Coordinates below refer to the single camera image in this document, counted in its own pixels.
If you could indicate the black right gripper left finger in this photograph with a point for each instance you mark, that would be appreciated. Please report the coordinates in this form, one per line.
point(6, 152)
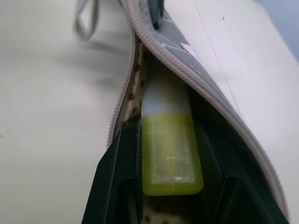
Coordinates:
point(119, 168)

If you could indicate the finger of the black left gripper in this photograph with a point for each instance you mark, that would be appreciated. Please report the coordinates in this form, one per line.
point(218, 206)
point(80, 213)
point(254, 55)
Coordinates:
point(156, 11)

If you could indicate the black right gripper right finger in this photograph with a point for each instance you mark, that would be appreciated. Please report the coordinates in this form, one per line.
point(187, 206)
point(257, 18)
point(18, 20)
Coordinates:
point(236, 186)

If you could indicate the yellow-green bottle with white cap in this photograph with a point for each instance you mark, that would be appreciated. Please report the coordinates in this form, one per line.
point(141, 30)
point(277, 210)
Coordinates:
point(169, 149)

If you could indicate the grey grid zipper pouch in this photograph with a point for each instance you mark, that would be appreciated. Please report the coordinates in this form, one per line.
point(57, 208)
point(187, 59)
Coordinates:
point(177, 60)

